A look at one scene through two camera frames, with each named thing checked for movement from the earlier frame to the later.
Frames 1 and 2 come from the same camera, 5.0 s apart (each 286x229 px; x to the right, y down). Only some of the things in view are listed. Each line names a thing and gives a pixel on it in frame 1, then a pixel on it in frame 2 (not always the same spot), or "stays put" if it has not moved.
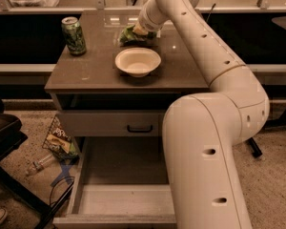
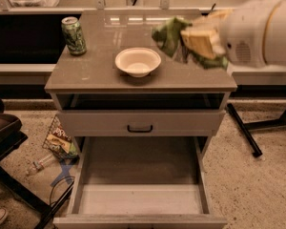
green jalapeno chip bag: [128, 37] → [168, 34]
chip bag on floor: [59, 141] stays put
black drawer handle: [139, 131] stays put
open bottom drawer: [121, 180] stays put
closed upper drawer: [112, 123] stays put
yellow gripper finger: [139, 31] → [243, 31]
